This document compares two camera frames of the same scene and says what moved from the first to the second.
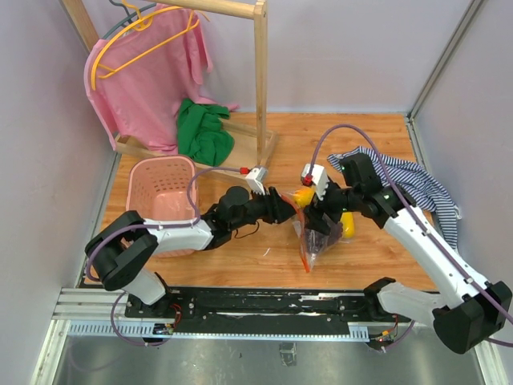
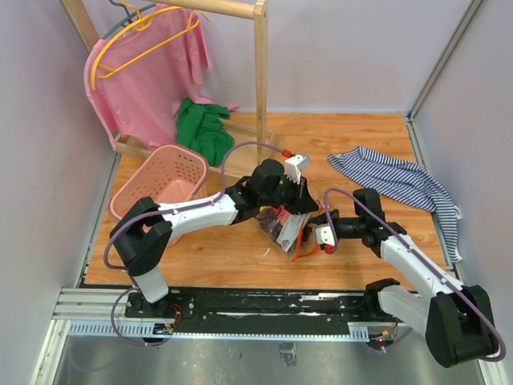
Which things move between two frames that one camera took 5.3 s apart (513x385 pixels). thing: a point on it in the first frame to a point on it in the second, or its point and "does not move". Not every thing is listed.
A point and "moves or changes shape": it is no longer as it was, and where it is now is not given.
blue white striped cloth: (419, 186) does not move
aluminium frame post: (446, 58) does not move
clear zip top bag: (313, 244) moves or changes shape
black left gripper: (277, 209) to (302, 198)
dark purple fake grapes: (317, 241) to (270, 223)
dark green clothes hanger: (124, 22) does not move
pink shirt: (138, 79) does not move
